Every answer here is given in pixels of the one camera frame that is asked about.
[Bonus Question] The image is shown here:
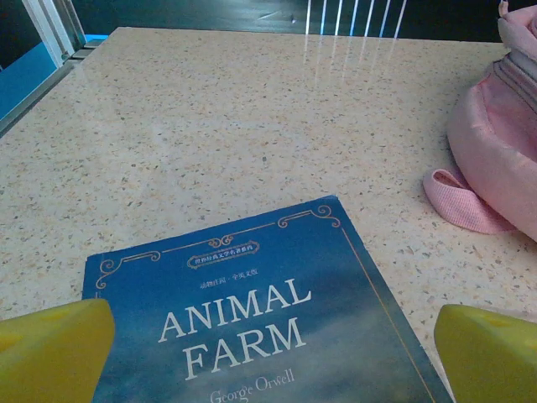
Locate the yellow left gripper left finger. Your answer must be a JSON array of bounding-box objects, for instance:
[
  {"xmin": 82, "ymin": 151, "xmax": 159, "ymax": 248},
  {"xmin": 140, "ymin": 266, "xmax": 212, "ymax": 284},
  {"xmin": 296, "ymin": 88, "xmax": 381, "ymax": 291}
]
[{"xmin": 0, "ymin": 297, "xmax": 117, "ymax": 403}]

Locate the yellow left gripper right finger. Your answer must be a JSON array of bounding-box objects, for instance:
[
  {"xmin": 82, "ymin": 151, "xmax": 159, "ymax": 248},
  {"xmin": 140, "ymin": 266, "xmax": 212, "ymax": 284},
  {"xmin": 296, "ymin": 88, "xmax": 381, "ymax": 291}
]
[{"xmin": 434, "ymin": 304, "xmax": 537, "ymax": 403}]

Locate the blue Animal Farm book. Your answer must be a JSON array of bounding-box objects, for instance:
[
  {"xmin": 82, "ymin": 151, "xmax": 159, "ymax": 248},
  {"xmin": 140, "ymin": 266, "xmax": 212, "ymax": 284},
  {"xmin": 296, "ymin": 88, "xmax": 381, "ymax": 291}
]
[{"xmin": 81, "ymin": 194, "xmax": 456, "ymax": 403}]

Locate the pink backpack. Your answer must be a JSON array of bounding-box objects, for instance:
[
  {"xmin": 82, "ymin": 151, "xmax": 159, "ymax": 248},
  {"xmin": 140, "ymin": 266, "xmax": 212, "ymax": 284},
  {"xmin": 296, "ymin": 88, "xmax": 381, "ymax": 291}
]
[{"xmin": 422, "ymin": 0, "xmax": 537, "ymax": 244}]

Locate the aluminium left table rail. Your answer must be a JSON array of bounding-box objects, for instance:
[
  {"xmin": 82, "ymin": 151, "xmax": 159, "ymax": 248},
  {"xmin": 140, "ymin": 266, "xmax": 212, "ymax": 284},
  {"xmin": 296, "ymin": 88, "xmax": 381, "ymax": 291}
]
[{"xmin": 0, "ymin": 37, "xmax": 104, "ymax": 138}]

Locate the aluminium left frame post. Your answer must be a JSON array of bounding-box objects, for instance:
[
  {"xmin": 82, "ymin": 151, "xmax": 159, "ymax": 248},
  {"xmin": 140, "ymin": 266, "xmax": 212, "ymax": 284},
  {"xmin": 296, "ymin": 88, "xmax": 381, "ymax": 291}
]
[{"xmin": 20, "ymin": 0, "xmax": 89, "ymax": 64}]

